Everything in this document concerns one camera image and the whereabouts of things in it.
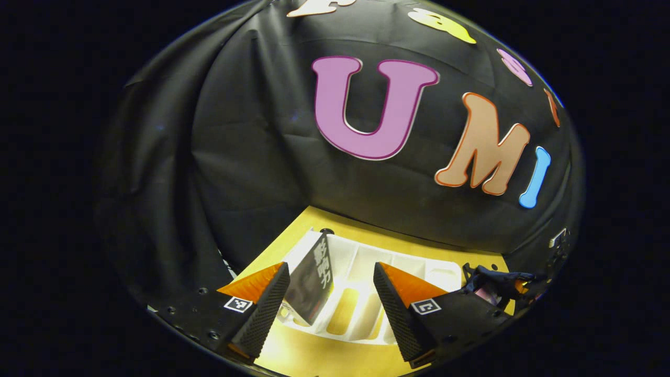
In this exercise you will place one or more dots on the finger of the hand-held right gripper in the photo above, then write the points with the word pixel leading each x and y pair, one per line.
pixel 522 285

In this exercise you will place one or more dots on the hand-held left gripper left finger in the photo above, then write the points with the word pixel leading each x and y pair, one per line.
pixel 267 314

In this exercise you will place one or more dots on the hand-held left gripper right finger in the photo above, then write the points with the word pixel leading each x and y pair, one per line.
pixel 398 314

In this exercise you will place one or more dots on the black and white book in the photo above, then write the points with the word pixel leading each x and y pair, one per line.
pixel 311 283

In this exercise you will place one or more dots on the white plastic bookshelf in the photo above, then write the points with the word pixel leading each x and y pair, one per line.
pixel 361 262

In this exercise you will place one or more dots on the black backdrop cloth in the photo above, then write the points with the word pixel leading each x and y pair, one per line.
pixel 251 157

